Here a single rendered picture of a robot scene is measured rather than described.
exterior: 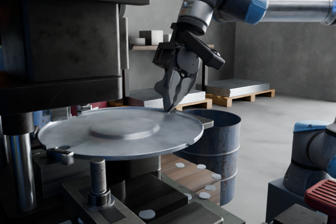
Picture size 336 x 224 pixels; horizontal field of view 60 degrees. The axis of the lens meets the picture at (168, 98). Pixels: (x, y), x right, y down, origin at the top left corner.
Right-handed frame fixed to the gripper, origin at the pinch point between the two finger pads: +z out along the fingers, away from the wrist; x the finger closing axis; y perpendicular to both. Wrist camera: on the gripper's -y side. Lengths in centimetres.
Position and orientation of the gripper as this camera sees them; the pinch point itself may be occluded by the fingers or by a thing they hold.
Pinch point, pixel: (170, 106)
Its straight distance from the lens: 64.6
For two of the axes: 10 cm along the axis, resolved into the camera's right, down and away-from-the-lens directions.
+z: -3.2, 9.4, -0.9
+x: -6.8, -3.0, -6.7
